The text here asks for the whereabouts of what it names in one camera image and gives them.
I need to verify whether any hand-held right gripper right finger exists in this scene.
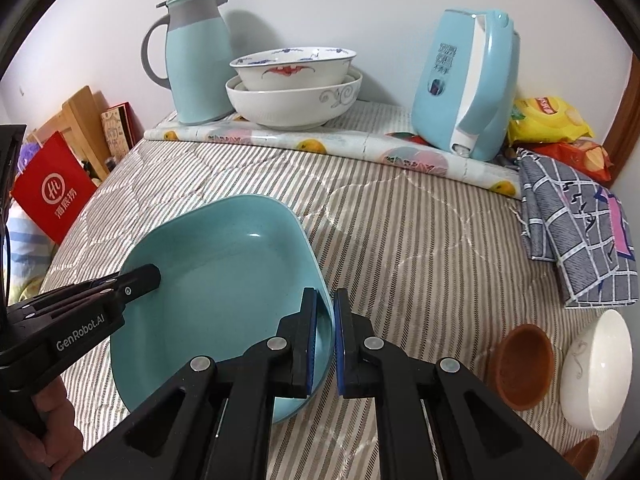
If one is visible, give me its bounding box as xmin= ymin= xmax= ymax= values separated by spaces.
xmin=334 ymin=288 xmax=586 ymax=480

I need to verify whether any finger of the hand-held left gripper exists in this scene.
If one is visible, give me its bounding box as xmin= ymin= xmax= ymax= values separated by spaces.
xmin=75 ymin=263 xmax=162 ymax=311

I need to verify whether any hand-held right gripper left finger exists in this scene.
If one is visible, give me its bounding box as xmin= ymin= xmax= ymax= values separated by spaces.
xmin=65 ymin=287 xmax=321 ymax=480

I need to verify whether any teal square plate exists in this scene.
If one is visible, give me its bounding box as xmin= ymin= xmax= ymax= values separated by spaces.
xmin=109 ymin=194 xmax=335 ymax=425

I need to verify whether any small brown bowl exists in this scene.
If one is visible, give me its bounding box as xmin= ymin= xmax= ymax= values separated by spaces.
xmin=562 ymin=435 xmax=601 ymax=478
xmin=494 ymin=324 xmax=556 ymax=412

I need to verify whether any person's left hand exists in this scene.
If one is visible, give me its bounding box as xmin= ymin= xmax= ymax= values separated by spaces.
xmin=0 ymin=374 xmax=86 ymax=480

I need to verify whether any striped quilt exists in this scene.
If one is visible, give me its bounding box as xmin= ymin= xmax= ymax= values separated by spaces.
xmin=37 ymin=100 xmax=640 ymax=480

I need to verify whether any blue and white cloth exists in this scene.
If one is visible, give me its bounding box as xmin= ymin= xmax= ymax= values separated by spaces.
xmin=5 ymin=205 xmax=56 ymax=306

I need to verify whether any red paper bag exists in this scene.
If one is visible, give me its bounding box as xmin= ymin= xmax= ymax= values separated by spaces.
xmin=11 ymin=131 xmax=98 ymax=245

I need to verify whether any patterned book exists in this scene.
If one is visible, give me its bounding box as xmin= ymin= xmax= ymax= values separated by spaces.
xmin=100 ymin=102 xmax=143 ymax=161

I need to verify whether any brown paper bag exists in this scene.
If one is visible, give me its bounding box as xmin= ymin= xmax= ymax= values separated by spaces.
xmin=25 ymin=85 xmax=112 ymax=181

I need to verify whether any purple object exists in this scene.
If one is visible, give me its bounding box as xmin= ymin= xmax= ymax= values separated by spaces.
xmin=17 ymin=142 xmax=41 ymax=171

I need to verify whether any fruit print table mat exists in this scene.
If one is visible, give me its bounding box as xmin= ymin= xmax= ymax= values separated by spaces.
xmin=144 ymin=105 xmax=521 ymax=201

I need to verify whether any large white swirl bowl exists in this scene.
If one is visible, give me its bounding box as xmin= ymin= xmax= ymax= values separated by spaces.
xmin=225 ymin=72 xmax=363 ymax=131

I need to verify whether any teal thermos jug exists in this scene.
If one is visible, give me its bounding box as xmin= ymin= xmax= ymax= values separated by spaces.
xmin=141 ymin=0 xmax=236 ymax=126

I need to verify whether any blue and red patterned bowl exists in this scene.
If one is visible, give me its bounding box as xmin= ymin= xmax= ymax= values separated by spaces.
xmin=230 ymin=47 xmax=358 ymax=93

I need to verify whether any grey checked cloth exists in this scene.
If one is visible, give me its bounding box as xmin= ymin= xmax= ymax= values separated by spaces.
xmin=516 ymin=149 xmax=640 ymax=308

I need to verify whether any teal electric kettle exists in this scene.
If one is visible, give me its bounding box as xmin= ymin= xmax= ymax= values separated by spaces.
xmin=411 ymin=8 xmax=521 ymax=162

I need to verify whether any yellow chip bag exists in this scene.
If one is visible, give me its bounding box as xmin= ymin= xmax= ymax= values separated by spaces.
xmin=507 ymin=97 xmax=596 ymax=147

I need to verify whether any red chip bag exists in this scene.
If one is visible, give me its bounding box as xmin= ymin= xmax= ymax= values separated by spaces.
xmin=530 ymin=140 xmax=613 ymax=183

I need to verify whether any brown wooden door frame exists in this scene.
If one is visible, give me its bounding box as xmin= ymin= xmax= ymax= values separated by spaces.
xmin=602 ymin=55 xmax=640 ymax=181

